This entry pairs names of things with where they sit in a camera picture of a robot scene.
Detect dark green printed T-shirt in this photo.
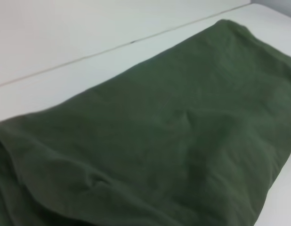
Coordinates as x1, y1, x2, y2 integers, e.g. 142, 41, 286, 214
0, 19, 291, 226

